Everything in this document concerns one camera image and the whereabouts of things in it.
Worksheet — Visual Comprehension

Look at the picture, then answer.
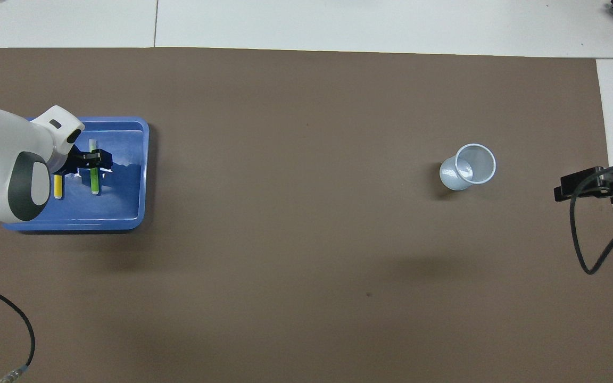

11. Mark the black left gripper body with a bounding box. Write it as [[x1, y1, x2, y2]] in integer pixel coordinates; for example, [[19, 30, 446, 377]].
[[57, 145, 86, 176]]

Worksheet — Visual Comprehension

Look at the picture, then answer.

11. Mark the green pen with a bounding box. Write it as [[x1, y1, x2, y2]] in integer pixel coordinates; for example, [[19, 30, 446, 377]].
[[89, 139, 101, 196]]

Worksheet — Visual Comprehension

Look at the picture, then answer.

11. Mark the blue plastic tray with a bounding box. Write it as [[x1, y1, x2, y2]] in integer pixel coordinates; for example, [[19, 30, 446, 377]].
[[0, 116, 150, 233]]

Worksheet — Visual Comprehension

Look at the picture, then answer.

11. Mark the translucent plastic cup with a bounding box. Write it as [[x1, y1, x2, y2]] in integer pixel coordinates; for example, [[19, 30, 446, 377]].
[[439, 143, 497, 192]]

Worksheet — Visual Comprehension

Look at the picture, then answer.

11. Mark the brown table mat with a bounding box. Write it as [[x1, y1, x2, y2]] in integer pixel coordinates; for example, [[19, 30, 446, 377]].
[[0, 47, 613, 383]]

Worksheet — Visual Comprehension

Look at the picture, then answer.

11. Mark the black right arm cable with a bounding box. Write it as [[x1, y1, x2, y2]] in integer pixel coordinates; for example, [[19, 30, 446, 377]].
[[569, 162, 613, 275]]

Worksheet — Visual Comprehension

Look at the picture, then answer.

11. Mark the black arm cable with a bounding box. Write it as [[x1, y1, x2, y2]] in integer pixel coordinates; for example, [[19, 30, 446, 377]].
[[569, 162, 613, 275], [0, 277, 36, 383]]

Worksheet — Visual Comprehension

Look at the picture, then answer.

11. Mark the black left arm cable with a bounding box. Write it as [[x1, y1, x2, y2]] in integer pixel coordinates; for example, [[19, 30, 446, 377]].
[[0, 277, 36, 383]]

